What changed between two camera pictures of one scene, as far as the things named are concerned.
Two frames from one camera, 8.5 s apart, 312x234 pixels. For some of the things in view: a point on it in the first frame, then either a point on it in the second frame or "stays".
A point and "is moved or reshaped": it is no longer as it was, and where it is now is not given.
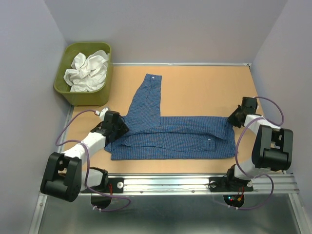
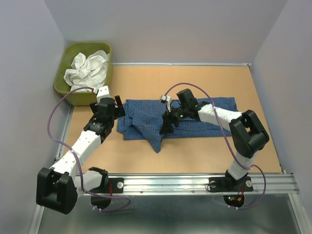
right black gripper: (231, 119) → (167, 127)
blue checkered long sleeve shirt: (151, 136) is moved or reshaped
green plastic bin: (100, 96) stays
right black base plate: (228, 184) stays
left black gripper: (123, 129) → (119, 111)
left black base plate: (115, 185) stays
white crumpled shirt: (87, 73) stays
